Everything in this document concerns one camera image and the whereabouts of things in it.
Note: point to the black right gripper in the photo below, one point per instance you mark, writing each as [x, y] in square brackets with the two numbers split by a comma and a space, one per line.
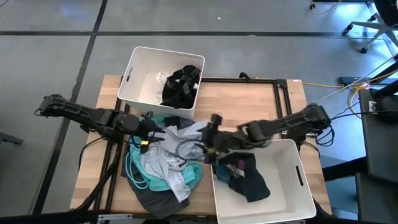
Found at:
[224, 140]

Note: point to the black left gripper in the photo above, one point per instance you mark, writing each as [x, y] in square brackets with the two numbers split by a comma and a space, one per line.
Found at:
[144, 130]

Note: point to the light grey-blue shirt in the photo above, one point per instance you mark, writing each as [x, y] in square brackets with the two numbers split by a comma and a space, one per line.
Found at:
[186, 133]

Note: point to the blue-grey garment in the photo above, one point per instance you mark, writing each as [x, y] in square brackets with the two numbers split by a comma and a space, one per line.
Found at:
[177, 122]

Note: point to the pile of mixed clothes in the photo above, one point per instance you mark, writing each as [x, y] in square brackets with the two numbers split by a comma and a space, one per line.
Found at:
[136, 158]

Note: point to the black garment with white print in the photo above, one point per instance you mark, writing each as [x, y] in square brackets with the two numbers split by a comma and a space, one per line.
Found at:
[180, 90]

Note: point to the navy blue garment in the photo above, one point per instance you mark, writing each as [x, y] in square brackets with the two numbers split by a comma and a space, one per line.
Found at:
[252, 183]

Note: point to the dark grey garment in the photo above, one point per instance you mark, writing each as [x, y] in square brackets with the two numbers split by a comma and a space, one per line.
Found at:
[155, 202]

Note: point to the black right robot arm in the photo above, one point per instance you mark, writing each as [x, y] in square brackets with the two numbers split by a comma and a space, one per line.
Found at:
[289, 121]

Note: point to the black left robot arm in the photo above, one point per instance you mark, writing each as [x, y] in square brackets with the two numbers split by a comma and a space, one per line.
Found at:
[77, 112]

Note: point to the white plastic bin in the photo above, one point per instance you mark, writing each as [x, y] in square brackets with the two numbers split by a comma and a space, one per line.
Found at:
[280, 186]
[143, 77]

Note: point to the black floor beam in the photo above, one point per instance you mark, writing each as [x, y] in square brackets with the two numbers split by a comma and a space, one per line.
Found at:
[345, 169]

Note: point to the grey stand foot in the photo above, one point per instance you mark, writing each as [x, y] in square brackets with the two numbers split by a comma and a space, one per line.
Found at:
[11, 138]

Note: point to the black cart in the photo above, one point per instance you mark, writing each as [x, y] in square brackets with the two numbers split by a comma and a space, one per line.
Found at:
[379, 149]

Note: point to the black rounded device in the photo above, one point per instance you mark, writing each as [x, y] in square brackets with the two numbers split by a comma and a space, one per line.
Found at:
[387, 109]

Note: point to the white-legged office chair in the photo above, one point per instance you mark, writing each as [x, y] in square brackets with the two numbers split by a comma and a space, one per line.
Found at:
[382, 25]

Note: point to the black aluminium frame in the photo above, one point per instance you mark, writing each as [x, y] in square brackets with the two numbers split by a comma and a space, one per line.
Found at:
[109, 174]

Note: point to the silver metal bracket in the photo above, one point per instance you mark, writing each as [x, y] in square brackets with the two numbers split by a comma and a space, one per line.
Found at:
[115, 218]

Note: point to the black floor rail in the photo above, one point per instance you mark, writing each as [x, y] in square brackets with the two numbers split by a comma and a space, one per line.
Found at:
[351, 81]

